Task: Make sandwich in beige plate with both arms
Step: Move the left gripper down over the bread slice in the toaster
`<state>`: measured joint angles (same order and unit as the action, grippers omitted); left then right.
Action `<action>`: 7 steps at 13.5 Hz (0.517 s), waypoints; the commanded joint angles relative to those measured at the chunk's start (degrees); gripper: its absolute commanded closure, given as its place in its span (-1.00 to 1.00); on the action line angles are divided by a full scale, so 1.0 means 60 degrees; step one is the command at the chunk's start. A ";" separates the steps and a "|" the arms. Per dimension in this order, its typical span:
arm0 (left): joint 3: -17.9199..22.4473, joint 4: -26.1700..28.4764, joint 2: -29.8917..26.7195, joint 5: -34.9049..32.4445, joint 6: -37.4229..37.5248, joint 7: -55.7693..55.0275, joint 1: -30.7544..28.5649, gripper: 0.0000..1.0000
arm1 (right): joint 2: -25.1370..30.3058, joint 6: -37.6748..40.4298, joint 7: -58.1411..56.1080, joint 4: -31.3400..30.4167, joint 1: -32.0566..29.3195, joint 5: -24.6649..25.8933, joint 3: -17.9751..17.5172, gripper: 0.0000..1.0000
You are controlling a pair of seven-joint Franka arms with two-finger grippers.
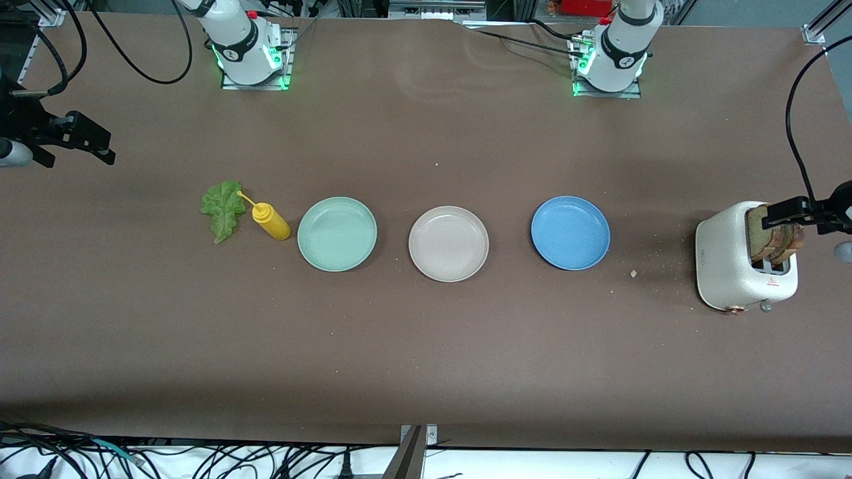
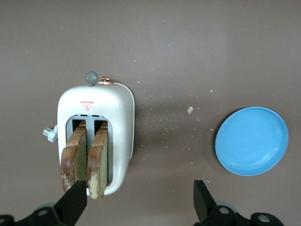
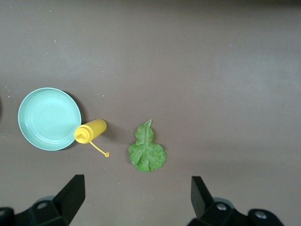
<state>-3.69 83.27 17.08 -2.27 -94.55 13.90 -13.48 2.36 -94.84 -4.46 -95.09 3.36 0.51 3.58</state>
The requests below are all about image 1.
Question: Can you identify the brown bread slice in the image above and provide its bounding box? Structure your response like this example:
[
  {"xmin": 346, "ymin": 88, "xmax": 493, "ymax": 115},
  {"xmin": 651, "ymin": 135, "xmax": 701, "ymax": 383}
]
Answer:
[
  {"xmin": 745, "ymin": 205, "xmax": 778, "ymax": 261},
  {"xmin": 772, "ymin": 223, "xmax": 806, "ymax": 265}
]

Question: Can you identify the green lettuce leaf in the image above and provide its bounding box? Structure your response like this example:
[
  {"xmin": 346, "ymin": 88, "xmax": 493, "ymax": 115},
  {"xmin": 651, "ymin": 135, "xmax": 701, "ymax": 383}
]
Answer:
[{"xmin": 200, "ymin": 180, "xmax": 248, "ymax": 245}]

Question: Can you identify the yellow mustard squeeze bottle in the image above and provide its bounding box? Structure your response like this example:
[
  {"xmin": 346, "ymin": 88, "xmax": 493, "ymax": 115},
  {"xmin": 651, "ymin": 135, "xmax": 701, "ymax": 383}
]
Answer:
[{"xmin": 237, "ymin": 191, "xmax": 292, "ymax": 241}]

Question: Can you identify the blue plate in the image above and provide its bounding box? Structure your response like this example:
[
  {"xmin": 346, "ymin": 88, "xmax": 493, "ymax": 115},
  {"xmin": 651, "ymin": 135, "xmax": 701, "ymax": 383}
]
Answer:
[{"xmin": 531, "ymin": 196, "xmax": 611, "ymax": 271}]

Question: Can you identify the mint green plate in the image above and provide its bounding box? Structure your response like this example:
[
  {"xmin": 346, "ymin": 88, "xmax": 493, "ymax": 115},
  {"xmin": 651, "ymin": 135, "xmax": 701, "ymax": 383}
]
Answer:
[{"xmin": 297, "ymin": 196, "xmax": 378, "ymax": 273}]

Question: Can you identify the beige plate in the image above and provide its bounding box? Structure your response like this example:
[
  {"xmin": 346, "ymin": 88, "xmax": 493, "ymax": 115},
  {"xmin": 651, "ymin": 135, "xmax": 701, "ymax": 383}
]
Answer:
[{"xmin": 408, "ymin": 206, "xmax": 490, "ymax": 283}]

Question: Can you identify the cream white toaster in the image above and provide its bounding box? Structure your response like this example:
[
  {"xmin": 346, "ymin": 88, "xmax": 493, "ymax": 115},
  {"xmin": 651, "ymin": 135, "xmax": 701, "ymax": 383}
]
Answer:
[{"xmin": 695, "ymin": 201, "xmax": 799, "ymax": 313}]

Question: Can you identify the red box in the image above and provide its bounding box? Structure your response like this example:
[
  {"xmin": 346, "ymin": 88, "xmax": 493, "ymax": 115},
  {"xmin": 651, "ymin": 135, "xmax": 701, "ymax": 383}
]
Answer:
[{"xmin": 549, "ymin": 0, "xmax": 614, "ymax": 17}]

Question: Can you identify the grey metal device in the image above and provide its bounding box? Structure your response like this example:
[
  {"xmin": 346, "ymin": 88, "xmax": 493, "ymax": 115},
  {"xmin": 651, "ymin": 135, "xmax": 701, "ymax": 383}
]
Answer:
[{"xmin": 388, "ymin": 0, "xmax": 488, "ymax": 21}]

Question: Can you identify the grey metal bar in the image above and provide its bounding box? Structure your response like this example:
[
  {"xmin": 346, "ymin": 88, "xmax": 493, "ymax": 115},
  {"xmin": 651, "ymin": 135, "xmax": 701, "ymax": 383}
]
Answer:
[{"xmin": 381, "ymin": 426, "xmax": 425, "ymax": 479}]

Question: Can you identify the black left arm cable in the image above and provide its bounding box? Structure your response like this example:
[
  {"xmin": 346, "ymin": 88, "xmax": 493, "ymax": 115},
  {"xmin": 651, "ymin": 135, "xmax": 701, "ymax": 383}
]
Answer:
[{"xmin": 785, "ymin": 40, "xmax": 852, "ymax": 204}]

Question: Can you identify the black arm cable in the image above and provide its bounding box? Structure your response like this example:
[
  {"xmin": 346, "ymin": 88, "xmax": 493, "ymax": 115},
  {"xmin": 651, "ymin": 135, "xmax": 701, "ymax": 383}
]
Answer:
[
  {"xmin": 10, "ymin": 0, "xmax": 194, "ymax": 99},
  {"xmin": 785, "ymin": 40, "xmax": 852, "ymax": 204}
]

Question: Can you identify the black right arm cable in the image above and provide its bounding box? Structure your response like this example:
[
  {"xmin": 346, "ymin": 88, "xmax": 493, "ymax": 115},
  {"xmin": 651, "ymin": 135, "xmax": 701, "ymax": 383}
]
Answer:
[{"xmin": 10, "ymin": 0, "xmax": 194, "ymax": 99}]

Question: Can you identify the aluminium frame profile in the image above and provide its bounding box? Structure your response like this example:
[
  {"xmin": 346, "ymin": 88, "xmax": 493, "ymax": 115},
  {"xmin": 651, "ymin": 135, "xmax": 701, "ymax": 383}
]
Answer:
[
  {"xmin": 27, "ymin": 0, "xmax": 67, "ymax": 27},
  {"xmin": 802, "ymin": 0, "xmax": 852, "ymax": 45}
]

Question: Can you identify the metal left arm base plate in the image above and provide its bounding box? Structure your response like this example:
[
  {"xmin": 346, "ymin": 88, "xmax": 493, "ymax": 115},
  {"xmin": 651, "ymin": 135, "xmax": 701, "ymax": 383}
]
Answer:
[{"xmin": 571, "ymin": 37, "xmax": 643, "ymax": 99}]

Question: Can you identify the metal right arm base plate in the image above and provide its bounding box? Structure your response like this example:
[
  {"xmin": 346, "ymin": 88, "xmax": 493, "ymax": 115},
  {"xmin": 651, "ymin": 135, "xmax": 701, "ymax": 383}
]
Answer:
[{"xmin": 221, "ymin": 27, "xmax": 294, "ymax": 90}]

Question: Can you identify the teal cable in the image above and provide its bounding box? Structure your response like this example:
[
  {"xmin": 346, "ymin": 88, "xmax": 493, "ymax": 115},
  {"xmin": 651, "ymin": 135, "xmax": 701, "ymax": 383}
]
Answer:
[{"xmin": 90, "ymin": 438, "xmax": 144, "ymax": 464}]

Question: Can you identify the black cable on table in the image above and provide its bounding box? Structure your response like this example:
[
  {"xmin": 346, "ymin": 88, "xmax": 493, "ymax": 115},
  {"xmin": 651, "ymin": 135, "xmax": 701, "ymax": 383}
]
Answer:
[{"xmin": 466, "ymin": 27, "xmax": 586, "ymax": 59}]

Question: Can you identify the silver corner bracket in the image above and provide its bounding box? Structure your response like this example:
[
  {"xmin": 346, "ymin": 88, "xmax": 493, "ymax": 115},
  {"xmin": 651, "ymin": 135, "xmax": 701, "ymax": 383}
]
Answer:
[{"xmin": 399, "ymin": 424, "xmax": 438, "ymax": 448}]

